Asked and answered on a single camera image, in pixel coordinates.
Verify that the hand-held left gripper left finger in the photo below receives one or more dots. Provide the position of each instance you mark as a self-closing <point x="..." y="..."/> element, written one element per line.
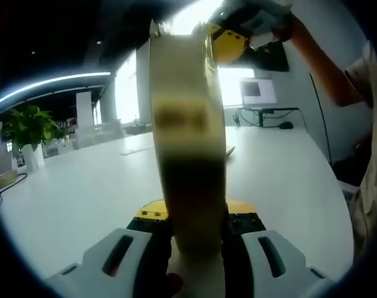
<point x="126" y="254"/>

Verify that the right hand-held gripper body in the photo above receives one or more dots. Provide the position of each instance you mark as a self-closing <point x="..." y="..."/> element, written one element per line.
<point x="259" y="15"/>

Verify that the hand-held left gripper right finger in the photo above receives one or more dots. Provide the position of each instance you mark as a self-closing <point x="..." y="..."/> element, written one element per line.
<point x="269" y="257"/>

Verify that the gold mask box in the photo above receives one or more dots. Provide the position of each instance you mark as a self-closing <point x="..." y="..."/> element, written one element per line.
<point x="185" y="133"/>

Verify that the small wooden box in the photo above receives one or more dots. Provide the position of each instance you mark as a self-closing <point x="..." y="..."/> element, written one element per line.
<point x="5" y="180"/>

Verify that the person's right hand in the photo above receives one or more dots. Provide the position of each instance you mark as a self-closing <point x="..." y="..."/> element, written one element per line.
<point x="287" y="29"/>

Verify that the person's left hand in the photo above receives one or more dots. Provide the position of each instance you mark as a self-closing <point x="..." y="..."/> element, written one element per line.
<point x="174" y="287"/>

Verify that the black laptop stand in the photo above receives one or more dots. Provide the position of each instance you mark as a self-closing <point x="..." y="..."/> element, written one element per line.
<point x="266" y="109"/>

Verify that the white table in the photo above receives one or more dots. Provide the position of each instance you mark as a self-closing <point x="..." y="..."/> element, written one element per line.
<point x="82" y="192"/>

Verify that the black computer mouse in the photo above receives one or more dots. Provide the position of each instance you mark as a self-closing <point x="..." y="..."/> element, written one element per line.
<point x="286" y="125"/>

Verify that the white plant pot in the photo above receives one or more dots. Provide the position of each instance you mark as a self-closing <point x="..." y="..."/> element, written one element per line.
<point x="32" y="156"/>

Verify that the white pillar board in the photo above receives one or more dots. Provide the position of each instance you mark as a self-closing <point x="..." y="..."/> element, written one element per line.
<point x="84" y="108"/>

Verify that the green potted plant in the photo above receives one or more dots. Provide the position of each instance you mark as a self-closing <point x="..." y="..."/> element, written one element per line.
<point x="29" y="127"/>

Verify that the long curved ceiling light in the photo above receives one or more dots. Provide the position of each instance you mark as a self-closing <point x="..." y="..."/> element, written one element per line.
<point x="51" y="80"/>

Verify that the black wall monitor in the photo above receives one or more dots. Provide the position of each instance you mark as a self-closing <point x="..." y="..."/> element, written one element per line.
<point x="272" y="59"/>

